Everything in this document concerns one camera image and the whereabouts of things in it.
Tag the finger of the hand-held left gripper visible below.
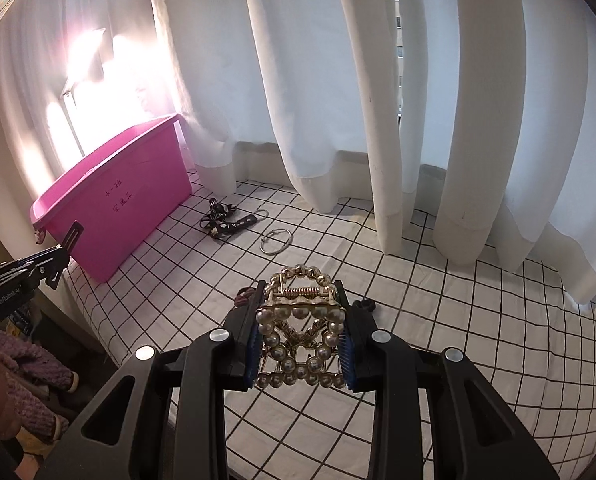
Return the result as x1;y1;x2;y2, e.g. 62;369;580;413
8;221;85;269
38;254;72;291

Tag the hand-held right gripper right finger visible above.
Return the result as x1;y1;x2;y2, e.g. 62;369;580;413
337;285;561;480

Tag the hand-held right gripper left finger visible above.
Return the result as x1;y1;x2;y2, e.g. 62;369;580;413
38;280;267;480

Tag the gold pearl hair claw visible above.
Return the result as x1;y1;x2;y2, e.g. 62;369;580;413
254;262;348;390

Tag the pink plastic storage box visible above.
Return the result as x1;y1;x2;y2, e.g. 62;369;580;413
30;113;194;284

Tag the purple knitted garment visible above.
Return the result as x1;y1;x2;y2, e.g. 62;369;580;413
0;329;79;444

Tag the small silver hoop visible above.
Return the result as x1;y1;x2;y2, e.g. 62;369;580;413
259;229;294;256

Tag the white black checked tablecloth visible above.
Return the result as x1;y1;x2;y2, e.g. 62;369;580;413
63;170;596;480

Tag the white curtain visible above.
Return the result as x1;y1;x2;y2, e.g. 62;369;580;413
0;0;596;307

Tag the window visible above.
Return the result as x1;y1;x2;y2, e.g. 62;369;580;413
388;0;405;117

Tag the dark red hair tie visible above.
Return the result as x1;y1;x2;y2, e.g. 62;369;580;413
234;286;260;309

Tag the black printed lanyard strap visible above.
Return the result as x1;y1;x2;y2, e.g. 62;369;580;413
200;198;270;241

